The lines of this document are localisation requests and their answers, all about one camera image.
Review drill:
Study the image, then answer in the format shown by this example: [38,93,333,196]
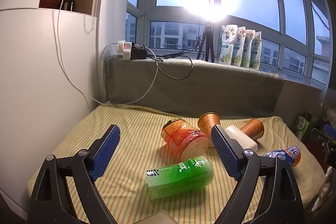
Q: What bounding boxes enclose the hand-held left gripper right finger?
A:
[211,124,305,224]

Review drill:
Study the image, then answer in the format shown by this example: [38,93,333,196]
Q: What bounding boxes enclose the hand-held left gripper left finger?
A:
[27,124,121,224]

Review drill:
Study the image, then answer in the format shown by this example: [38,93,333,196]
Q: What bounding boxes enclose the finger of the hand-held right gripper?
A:
[312,124,336,161]

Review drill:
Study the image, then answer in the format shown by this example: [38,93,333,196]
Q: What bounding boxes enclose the copper paper cup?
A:
[197,112,221,147]
[240,118,264,141]

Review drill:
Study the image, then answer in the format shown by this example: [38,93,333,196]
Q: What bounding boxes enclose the orange instant noodle cup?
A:
[161,117,209,161]

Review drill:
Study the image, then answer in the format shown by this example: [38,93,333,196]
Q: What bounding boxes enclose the green paper bag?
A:
[297,111,316,141]

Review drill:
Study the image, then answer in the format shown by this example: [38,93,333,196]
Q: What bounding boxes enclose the yellow striped bed sheet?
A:
[28,102,326,224]

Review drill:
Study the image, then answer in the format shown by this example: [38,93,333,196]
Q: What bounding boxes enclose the green plastic bottle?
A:
[146,156,215,199]

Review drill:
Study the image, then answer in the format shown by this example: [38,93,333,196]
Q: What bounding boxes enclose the white cloth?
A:
[318,166,336,204]

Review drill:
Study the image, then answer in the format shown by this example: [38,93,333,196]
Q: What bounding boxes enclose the white refill pouch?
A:
[219,24,238,65]
[232,27,246,67]
[241,29,257,69]
[250,31,263,70]

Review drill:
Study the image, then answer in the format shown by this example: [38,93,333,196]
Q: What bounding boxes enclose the white power strip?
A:
[115,41,133,61]

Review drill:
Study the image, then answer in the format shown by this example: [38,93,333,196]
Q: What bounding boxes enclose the black power adapter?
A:
[130,43,148,60]

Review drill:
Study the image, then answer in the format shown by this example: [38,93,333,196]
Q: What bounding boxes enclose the white cabinet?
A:
[0,0,106,220]

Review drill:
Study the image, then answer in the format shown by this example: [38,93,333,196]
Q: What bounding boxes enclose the black tripod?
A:
[196,21,216,62]

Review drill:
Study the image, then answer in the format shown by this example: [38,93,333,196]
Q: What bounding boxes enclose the dark bottle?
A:
[63,0,76,12]

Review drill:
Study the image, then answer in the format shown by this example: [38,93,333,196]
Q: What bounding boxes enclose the black cable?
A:
[145,48,194,80]

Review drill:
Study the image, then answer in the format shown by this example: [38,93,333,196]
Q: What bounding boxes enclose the long white cable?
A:
[52,0,159,107]

